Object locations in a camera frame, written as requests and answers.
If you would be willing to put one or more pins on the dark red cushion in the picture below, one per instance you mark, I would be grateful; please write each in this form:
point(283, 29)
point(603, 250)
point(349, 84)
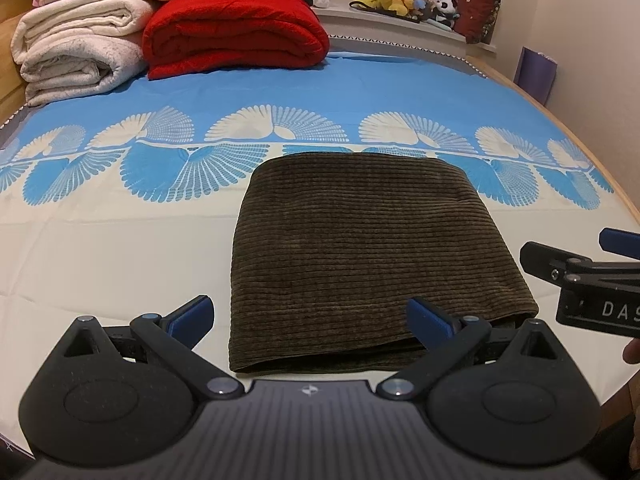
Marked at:
point(475, 10)

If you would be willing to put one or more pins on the cream fleece folded blanket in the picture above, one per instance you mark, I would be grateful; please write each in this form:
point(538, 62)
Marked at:
point(75, 45)

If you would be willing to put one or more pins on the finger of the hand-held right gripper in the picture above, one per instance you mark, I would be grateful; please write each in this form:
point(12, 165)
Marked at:
point(545, 262)
point(622, 244)

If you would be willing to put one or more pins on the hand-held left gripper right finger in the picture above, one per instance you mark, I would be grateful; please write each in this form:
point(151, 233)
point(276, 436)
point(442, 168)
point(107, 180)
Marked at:
point(430, 322)

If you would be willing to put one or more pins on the panda plush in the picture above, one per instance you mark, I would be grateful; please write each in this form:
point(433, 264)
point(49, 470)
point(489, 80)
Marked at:
point(445, 7)

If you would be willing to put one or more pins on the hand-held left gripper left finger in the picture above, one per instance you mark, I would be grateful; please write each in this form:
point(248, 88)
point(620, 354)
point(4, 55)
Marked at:
point(192, 317)

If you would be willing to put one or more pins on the blue printed bed sheet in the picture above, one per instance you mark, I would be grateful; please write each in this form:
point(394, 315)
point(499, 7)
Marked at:
point(350, 95)

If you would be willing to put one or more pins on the white windowsill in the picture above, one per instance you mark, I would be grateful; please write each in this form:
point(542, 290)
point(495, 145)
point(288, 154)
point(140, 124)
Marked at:
point(360, 20)

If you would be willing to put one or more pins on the person's right hand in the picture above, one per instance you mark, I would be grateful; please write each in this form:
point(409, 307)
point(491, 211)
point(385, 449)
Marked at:
point(632, 352)

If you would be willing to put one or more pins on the red folded blanket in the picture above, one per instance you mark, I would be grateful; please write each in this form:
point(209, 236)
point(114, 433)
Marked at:
point(225, 30)

